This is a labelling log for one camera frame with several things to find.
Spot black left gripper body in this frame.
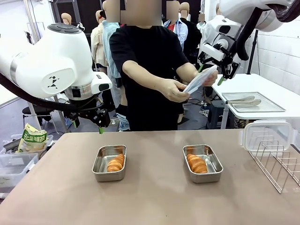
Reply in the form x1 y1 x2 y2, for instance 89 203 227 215
66 105 101 120

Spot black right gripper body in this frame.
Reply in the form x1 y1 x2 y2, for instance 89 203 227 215
219 52 236 65

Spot metal serving tongs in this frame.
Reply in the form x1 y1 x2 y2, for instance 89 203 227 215
226 95 262 106

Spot rectangular steel container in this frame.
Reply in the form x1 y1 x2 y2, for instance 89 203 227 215
182 144 224 184
91 144 128 183

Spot golden croissant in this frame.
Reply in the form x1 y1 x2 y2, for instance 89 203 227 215
106 153 125 173
186 153 208 174

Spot metal baking tray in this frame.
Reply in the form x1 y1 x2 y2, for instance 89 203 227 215
221 91 286 113

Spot person's right forearm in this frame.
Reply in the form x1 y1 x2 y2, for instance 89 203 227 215
122 60 169 91

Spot person's left forearm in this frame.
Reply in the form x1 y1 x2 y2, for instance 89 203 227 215
175 61 204 86

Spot person's left hand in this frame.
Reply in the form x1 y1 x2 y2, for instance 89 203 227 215
202 69 218 87

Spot person's right hand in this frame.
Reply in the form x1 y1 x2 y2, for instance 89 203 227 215
162 79 189 103

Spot blue denim cloth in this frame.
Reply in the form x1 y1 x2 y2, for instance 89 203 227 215
116 113 130 131

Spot black tripod stand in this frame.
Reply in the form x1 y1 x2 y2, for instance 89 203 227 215
246 29 260 75

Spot mannequin in dark coat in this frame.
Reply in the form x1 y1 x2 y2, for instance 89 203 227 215
179 2 203 61

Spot mannequin in blue shirt red top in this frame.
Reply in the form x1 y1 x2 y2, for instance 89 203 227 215
164 18 189 50

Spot green yellow snack bag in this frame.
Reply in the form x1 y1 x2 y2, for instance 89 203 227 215
17 123 49 153

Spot dark grey stool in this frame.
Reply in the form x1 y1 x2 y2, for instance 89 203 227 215
206 103 227 129

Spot person's black t-shirt torso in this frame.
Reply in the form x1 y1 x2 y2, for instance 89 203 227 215
109 24 190 132

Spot mannequin in cream shirt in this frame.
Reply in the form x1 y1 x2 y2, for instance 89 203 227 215
90 10 108 71

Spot clear plastic storage bin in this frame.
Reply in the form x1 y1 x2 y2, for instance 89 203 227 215
0 152 39 188

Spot mannequin in light blue shirt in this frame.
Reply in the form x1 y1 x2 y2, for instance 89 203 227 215
102 20 121 78

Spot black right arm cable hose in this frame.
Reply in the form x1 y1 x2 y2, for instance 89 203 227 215
235 0 300 61

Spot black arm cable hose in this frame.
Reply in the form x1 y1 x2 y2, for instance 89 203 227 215
235 0 300 61
0 74 105 118

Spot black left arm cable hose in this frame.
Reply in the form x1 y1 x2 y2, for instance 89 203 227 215
0 74 105 118

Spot metal wire rack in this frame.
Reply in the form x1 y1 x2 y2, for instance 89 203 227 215
248 139 300 194

